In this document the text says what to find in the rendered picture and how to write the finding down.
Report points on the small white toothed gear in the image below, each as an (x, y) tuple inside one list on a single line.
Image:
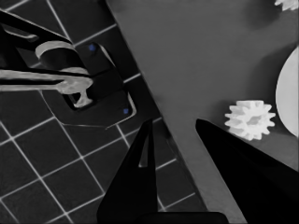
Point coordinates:
[(263, 125), (291, 3)]

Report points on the large thick white disc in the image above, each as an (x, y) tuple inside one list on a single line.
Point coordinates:
[(289, 93)]

